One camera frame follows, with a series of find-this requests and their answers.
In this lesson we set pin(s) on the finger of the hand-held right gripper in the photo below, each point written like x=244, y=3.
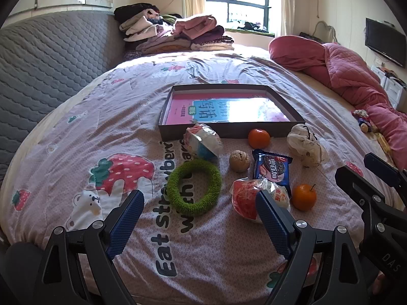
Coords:
x=381, y=168
x=356, y=184

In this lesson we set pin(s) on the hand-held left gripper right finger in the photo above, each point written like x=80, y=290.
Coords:
x=270, y=219

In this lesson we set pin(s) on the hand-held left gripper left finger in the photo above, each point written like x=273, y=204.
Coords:
x=127, y=219

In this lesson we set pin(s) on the plastic-wrapped red ball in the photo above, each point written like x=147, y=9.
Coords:
x=244, y=197

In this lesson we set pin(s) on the orange with stem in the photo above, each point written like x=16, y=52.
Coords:
x=303, y=197

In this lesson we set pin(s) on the blue cookie packet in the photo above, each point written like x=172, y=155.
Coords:
x=272, y=168

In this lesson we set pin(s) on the walnut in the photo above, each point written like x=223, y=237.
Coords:
x=240, y=162

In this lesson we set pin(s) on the orange without stem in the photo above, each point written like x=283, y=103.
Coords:
x=259, y=138

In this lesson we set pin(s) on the shallow brown cardboard box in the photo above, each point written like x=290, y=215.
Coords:
x=235, y=131

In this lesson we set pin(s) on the plastic-wrapped blue white ball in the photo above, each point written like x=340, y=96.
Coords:
x=203, y=143

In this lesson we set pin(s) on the person's right hand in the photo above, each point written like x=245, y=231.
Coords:
x=379, y=284

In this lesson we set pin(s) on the yellow snack packet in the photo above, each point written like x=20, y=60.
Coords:
x=383, y=141

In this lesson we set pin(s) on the beige bed sheet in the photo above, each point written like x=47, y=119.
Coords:
x=334, y=108

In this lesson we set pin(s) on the white drawer unit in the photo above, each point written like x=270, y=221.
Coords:
x=394, y=85

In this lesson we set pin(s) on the pink quilted duvet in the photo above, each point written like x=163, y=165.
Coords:
x=349, y=70

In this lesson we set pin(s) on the pink book with blue label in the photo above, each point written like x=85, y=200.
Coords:
x=181, y=108

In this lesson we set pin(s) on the black flat television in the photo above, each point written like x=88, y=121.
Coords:
x=384, y=41

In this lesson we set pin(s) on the white heart-shaped chair back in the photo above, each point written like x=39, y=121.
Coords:
x=330, y=28

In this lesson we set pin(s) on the dark bag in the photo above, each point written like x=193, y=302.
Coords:
x=310, y=36

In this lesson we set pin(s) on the grey quilted headboard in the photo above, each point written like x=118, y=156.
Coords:
x=47, y=70

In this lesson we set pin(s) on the cream folded garment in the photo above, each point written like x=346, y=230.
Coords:
x=216, y=47

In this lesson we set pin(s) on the lilac folded garment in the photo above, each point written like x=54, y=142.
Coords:
x=165, y=43

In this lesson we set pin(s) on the leopard print garment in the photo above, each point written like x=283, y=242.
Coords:
x=227, y=40

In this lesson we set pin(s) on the dark clothes on windowsill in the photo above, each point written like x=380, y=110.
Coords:
x=252, y=25

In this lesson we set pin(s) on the dark purple garment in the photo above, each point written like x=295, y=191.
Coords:
x=216, y=35

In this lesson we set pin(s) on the pink fleece garment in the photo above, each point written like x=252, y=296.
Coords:
x=197, y=25

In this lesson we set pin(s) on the green cloth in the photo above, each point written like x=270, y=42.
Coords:
x=171, y=17

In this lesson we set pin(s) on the black garment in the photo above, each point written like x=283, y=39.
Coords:
x=133, y=9

